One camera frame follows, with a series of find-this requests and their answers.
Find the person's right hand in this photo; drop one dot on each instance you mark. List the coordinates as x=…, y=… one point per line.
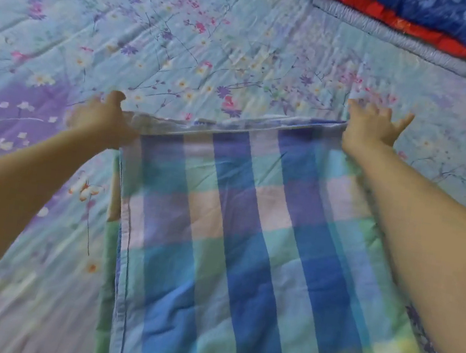
x=368, y=128

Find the person's left hand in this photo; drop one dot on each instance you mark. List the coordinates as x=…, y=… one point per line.
x=103, y=123

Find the white bed sheet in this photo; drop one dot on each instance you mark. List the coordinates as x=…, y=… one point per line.
x=247, y=262

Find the person's right forearm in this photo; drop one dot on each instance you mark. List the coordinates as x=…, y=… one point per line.
x=429, y=243

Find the person's left forearm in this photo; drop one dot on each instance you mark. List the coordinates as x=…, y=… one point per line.
x=7, y=204

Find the grey striped folded cloth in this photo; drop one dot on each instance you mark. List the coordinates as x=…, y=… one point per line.
x=405, y=41

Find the blue floral patterned sheet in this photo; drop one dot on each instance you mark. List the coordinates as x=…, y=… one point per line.
x=191, y=40

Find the red blue cloth item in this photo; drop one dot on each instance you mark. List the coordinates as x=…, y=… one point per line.
x=425, y=13

